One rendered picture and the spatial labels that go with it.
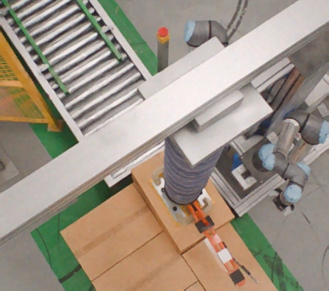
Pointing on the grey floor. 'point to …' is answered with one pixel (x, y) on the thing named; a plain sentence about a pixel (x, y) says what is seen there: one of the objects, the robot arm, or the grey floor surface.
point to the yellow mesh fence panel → (26, 91)
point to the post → (162, 51)
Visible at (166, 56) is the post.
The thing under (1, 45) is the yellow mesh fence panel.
